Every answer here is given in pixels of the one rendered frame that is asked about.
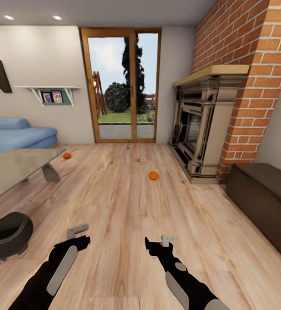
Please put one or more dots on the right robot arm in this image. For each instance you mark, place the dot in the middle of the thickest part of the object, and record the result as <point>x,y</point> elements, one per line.
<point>191,293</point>

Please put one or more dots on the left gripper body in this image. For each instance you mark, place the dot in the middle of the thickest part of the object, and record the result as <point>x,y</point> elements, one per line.
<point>81,242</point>

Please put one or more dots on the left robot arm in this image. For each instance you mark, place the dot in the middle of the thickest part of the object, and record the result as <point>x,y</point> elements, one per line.
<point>42,287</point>

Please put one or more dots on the sofa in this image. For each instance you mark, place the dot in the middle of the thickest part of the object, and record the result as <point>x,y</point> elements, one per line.
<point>16,133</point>

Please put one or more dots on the cauldron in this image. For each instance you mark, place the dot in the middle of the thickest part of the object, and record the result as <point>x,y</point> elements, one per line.
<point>16,230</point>

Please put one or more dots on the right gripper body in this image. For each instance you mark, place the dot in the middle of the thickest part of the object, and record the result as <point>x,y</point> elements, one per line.
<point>158,250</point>

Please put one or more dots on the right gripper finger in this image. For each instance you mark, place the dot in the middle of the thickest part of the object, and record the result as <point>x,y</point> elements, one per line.
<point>148,243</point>

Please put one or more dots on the coffee table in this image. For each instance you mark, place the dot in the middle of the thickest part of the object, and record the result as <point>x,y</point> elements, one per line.
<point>16,165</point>

